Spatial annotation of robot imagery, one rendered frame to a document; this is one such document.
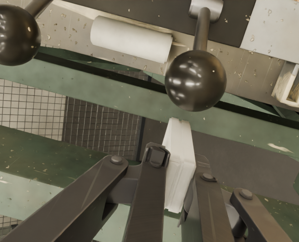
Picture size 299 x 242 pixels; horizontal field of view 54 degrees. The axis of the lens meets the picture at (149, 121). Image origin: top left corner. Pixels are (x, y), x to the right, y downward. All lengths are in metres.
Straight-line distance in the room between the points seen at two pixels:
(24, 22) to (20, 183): 0.21
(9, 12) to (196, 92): 0.12
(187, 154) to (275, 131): 0.27
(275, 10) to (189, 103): 0.15
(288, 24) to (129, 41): 0.15
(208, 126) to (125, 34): 0.17
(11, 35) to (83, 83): 0.22
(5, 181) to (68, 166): 0.07
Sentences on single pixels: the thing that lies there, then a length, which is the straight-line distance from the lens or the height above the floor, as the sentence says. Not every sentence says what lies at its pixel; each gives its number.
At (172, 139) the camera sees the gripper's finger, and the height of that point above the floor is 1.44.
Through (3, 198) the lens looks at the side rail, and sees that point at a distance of 0.38.
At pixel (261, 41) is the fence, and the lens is 0.29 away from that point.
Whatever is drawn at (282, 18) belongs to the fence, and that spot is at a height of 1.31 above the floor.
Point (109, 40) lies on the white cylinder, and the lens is 0.30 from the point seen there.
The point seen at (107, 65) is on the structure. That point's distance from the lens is 1.25.
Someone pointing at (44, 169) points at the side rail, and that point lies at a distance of 0.37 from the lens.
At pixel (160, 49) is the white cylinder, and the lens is 0.29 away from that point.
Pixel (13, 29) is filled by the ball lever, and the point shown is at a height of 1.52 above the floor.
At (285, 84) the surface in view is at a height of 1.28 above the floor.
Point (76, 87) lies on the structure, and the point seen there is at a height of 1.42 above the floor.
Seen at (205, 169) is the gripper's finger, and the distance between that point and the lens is 0.17.
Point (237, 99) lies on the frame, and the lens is 0.99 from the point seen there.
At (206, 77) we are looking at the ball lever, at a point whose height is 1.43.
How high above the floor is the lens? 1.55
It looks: 34 degrees down
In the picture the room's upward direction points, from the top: 88 degrees counter-clockwise
